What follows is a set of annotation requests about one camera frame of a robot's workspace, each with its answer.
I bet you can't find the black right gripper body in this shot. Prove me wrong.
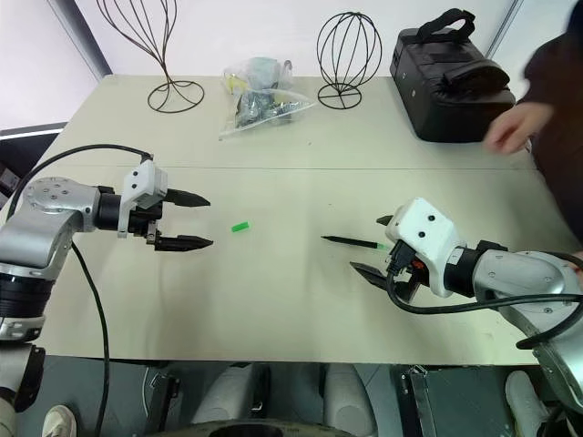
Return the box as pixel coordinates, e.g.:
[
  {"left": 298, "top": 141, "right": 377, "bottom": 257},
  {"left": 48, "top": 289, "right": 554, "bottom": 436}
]
[{"left": 384, "top": 238, "right": 430, "bottom": 305}]

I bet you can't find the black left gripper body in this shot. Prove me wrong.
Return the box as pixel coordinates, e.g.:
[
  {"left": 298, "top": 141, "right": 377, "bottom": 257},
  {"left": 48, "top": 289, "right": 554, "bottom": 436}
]
[{"left": 128, "top": 199, "right": 167, "bottom": 251}]

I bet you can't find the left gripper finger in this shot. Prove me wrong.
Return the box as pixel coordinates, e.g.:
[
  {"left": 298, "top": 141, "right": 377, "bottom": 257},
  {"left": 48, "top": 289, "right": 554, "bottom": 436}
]
[
  {"left": 164, "top": 188, "right": 212, "bottom": 209},
  {"left": 154, "top": 234, "right": 215, "bottom": 254}
]

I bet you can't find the black pen with green end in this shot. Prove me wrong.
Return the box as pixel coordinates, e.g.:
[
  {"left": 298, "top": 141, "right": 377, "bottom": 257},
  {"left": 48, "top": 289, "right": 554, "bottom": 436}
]
[{"left": 320, "top": 234, "right": 393, "bottom": 251}]

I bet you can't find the person's bare hand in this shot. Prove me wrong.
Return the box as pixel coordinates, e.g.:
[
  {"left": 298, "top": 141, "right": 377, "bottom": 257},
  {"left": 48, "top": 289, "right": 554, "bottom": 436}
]
[{"left": 486, "top": 100, "right": 555, "bottom": 154}]

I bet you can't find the clear plastic bag of parts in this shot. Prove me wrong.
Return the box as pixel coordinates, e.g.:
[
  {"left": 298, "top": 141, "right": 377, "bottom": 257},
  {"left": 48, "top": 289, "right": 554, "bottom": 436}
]
[{"left": 217, "top": 56, "right": 318, "bottom": 143}]

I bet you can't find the pale grey rounded shape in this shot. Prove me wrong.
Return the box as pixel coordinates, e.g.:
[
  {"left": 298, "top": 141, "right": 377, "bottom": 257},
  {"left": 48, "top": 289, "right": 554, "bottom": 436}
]
[
  {"left": 322, "top": 363, "right": 380, "bottom": 437},
  {"left": 189, "top": 363, "right": 274, "bottom": 425}
]

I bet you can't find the dark side cabinet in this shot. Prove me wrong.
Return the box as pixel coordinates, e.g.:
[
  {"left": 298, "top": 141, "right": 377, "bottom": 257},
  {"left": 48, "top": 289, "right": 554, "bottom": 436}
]
[{"left": 0, "top": 121, "right": 68, "bottom": 201}]

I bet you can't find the white shoe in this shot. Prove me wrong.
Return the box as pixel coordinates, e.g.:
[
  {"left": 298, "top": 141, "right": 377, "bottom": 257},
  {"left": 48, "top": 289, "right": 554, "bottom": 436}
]
[
  {"left": 504, "top": 369, "right": 550, "bottom": 437},
  {"left": 41, "top": 403, "right": 78, "bottom": 437}
]

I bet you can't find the person in dark clothing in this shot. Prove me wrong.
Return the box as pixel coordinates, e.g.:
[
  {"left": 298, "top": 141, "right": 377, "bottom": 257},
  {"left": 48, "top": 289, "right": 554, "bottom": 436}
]
[{"left": 520, "top": 0, "right": 583, "bottom": 257}]

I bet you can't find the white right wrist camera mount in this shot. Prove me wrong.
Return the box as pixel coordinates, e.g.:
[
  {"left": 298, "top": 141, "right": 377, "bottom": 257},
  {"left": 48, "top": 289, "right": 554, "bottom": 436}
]
[{"left": 384, "top": 197, "right": 468, "bottom": 299}]

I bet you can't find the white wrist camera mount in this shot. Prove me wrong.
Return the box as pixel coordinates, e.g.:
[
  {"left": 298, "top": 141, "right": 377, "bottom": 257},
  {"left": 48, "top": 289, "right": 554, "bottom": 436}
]
[
  {"left": 384, "top": 197, "right": 468, "bottom": 299},
  {"left": 117, "top": 161, "right": 170, "bottom": 239}
]

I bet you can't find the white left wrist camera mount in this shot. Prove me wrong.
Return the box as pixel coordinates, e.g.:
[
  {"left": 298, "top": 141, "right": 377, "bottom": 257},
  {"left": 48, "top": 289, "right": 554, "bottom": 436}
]
[{"left": 117, "top": 161, "right": 170, "bottom": 239}]

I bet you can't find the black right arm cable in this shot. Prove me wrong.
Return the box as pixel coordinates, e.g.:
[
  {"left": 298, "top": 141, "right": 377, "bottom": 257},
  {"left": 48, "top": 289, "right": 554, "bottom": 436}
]
[{"left": 384, "top": 254, "right": 583, "bottom": 351}]

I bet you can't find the black metal bracket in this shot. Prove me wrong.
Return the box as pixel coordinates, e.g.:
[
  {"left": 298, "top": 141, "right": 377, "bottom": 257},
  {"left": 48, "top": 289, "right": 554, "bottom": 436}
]
[
  {"left": 144, "top": 367, "right": 184, "bottom": 430},
  {"left": 399, "top": 365, "right": 435, "bottom": 437}
]

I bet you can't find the black carry case with strap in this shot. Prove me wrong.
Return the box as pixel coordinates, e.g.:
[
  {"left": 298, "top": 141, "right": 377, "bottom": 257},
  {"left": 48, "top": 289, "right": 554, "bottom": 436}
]
[{"left": 388, "top": 8, "right": 517, "bottom": 144}]

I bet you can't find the tall open wire stand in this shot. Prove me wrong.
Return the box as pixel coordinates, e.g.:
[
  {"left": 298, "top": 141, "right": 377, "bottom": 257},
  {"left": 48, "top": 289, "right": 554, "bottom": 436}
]
[{"left": 95, "top": 0, "right": 207, "bottom": 112}]

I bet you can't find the egg-shaped wire stand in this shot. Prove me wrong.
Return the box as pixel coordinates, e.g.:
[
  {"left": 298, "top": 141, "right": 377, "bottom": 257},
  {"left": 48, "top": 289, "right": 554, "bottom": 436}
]
[{"left": 315, "top": 12, "right": 384, "bottom": 110}]

